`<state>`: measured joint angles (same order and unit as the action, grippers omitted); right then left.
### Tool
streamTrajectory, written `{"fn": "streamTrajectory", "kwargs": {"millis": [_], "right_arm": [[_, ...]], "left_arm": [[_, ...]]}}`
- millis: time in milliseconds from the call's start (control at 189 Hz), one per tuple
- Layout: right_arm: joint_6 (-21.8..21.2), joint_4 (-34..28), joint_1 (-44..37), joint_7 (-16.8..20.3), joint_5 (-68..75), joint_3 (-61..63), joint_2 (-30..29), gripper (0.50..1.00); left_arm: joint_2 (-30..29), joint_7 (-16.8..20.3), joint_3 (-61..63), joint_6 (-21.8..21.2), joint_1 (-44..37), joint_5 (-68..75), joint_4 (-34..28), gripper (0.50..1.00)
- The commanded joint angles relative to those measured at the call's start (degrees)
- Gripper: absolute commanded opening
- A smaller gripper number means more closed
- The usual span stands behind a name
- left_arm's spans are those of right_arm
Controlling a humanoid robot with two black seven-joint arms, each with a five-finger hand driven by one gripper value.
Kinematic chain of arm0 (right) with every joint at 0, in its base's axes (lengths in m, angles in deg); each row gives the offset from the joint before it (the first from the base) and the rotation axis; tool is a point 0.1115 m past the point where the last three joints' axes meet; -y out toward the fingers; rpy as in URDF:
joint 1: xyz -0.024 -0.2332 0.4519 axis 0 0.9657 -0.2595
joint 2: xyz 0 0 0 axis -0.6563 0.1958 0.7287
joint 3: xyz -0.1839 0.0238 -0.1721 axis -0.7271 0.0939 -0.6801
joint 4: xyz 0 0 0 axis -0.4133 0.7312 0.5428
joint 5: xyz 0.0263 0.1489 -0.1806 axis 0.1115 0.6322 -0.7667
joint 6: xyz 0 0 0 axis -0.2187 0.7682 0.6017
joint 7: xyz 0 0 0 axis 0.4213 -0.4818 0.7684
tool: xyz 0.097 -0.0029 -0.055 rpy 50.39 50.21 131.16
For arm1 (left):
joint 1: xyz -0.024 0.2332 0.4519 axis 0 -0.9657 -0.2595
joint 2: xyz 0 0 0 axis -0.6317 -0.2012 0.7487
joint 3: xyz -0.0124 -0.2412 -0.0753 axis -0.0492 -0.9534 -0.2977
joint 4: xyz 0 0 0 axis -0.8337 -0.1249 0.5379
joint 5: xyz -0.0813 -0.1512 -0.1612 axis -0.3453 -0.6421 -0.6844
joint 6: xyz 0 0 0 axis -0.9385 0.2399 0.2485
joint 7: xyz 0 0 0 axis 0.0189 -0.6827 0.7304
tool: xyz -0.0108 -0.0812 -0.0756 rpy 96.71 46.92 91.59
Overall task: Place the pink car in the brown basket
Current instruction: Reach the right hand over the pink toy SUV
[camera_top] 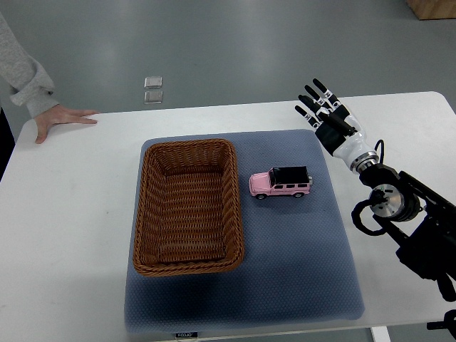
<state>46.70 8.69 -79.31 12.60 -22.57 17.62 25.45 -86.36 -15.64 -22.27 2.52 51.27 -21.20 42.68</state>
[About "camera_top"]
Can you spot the brown wicker basket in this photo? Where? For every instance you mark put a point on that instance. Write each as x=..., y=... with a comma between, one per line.
x=189, y=218

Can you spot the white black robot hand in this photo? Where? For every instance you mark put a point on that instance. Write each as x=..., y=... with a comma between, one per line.
x=338, y=130

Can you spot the pink toy car black roof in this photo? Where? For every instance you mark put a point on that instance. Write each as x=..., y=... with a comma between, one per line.
x=281, y=181

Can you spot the white table leg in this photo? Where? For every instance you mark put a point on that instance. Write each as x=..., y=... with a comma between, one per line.
x=380, y=334

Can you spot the upper metal floor plate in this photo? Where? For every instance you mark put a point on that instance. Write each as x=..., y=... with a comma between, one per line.
x=153, y=82

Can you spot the black base part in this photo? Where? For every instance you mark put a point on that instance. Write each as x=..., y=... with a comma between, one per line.
x=448, y=323

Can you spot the blue-grey padded mat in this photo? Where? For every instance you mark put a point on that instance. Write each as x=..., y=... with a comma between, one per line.
x=297, y=268

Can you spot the grey sweater forearm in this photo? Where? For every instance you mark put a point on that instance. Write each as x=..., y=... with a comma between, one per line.
x=30, y=85

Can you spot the person's bare hand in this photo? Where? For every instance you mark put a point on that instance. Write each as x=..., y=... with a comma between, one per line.
x=60, y=115

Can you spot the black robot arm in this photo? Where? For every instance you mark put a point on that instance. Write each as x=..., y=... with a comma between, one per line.
x=418, y=219

